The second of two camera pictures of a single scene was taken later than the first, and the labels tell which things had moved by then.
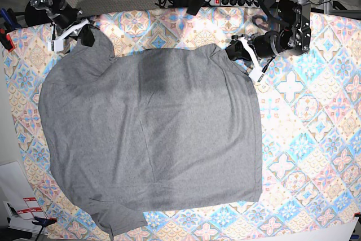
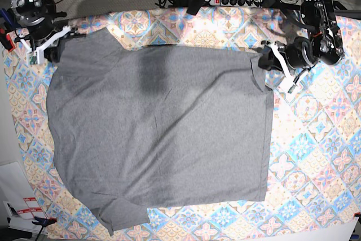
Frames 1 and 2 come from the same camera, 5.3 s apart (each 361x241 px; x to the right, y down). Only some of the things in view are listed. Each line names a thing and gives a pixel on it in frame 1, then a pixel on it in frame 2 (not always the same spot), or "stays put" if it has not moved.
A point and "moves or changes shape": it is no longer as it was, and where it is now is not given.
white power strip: [234, 1] stays put
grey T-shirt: [152, 129] moves or changes shape
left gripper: [267, 45] -> [299, 52]
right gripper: [66, 17] -> [38, 27]
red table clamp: [6, 40] stays put
